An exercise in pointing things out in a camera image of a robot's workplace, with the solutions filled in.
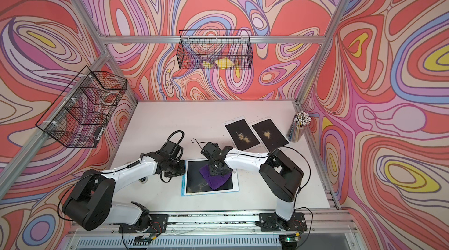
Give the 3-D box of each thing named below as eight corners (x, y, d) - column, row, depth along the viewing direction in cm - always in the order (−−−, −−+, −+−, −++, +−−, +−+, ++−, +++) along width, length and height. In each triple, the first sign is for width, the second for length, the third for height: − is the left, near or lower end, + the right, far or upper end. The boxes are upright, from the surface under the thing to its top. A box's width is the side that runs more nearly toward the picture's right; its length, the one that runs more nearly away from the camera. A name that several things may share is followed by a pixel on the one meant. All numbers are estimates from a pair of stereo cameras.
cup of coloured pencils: (287, 142, 100) (297, 123, 87) (284, 131, 105) (293, 111, 92) (301, 142, 100) (312, 123, 87) (297, 131, 105) (308, 111, 92)
